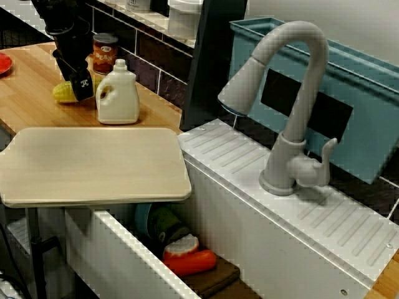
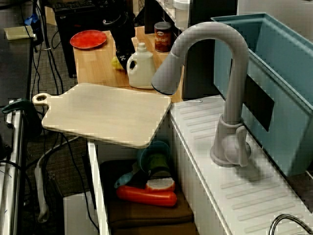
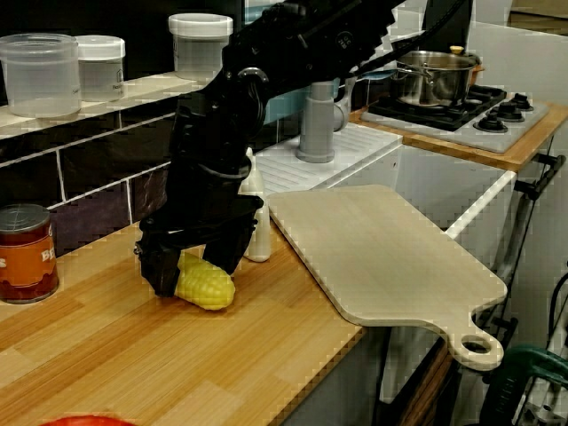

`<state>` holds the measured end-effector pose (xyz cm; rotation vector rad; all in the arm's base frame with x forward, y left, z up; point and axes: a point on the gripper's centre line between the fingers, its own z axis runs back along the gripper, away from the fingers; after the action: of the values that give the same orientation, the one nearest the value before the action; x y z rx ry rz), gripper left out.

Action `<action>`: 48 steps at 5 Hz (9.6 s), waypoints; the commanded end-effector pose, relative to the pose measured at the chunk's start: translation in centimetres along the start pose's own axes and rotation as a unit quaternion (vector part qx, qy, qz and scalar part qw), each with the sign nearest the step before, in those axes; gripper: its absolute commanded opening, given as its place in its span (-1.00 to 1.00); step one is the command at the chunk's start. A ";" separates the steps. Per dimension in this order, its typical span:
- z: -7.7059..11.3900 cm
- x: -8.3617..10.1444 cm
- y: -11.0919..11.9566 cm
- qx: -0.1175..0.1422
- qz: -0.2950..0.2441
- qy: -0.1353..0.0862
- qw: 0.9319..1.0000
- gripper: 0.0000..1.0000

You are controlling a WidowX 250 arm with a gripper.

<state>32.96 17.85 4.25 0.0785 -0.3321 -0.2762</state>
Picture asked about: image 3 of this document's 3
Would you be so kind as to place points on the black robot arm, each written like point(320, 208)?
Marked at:
point(288, 44)

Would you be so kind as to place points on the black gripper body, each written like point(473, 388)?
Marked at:
point(199, 213)

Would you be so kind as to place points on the steel cooking pot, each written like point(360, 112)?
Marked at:
point(435, 75)

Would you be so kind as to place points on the clear jar white lid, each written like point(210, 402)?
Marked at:
point(102, 66)
point(202, 49)

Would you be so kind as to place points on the teal plastic bin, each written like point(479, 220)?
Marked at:
point(284, 106)

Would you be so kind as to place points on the red soup can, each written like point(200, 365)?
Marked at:
point(26, 257)

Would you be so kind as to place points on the white toy detergent bottle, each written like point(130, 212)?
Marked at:
point(259, 239)

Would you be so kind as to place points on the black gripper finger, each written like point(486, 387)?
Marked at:
point(226, 255)
point(160, 275)

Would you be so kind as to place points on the pale wooden cutting board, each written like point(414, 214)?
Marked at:
point(377, 275)

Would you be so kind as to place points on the grey toy faucet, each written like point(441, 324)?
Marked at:
point(315, 133)

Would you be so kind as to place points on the yellow lid knob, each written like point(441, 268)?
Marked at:
point(456, 49)

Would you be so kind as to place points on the beige tiled shelf ledge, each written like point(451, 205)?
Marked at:
point(133, 95)

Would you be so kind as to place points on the black flat panel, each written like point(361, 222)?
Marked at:
point(459, 31)

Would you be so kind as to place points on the red plate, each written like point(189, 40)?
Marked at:
point(84, 420)

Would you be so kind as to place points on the yellow toy corn cob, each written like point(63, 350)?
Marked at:
point(208, 288)

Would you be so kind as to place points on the grey toy stove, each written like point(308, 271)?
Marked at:
point(510, 133)

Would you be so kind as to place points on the large clear plastic jar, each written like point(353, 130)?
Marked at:
point(40, 75)

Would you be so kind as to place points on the green clamp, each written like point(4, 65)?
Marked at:
point(523, 359)

